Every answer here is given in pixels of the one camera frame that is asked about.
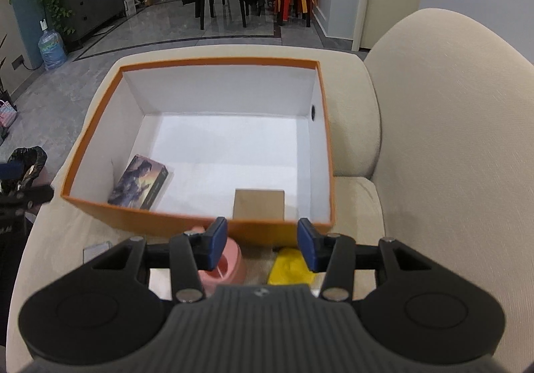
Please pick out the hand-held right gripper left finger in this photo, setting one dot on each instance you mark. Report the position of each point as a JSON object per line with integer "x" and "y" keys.
{"x": 217, "y": 243}

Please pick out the dark grey cabinet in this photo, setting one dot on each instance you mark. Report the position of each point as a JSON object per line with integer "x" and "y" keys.
{"x": 91, "y": 1}

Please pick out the black dining chair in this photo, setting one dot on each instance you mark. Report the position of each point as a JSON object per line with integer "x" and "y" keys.
{"x": 202, "y": 12}

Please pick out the pink woven bag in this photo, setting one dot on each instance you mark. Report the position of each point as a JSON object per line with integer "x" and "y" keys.
{"x": 7, "y": 114}

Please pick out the beige fabric sofa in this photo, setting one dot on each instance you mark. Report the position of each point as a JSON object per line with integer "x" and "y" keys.
{"x": 438, "y": 106}

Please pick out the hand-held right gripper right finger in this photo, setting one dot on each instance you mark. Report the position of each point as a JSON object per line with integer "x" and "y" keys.
{"x": 306, "y": 245}

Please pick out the yellow tape measure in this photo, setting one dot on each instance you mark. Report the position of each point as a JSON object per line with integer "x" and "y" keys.
{"x": 288, "y": 268}

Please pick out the large blue water bottle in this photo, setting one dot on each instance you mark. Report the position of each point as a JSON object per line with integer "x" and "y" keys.
{"x": 52, "y": 49}

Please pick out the brown cardboard piece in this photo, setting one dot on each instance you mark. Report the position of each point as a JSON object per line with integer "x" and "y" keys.
{"x": 258, "y": 204}

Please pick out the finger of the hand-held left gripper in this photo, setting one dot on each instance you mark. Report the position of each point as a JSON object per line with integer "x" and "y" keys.
{"x": 31, "y": 195}

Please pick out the orange cardboard box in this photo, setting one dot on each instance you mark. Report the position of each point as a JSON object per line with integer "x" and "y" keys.
{"x": 225, "y": 139}

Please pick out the dark illustrated card box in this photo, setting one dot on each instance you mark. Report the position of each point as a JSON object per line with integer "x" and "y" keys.
{"x": 137, "y": 181}

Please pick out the black trash bag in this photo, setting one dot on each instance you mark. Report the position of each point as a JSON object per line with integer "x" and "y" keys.
{"x": 25, "y": 160}

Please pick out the pink cup with spout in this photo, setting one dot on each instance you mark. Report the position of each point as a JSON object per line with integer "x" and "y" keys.
{"x": 227, "y": 268}

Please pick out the clear plastic box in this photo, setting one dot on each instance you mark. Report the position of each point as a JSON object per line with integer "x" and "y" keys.
{"x": 96, "y": 250}

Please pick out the white carton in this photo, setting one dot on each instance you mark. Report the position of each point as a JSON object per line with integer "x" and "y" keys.
{"x": 129, "y": 2}

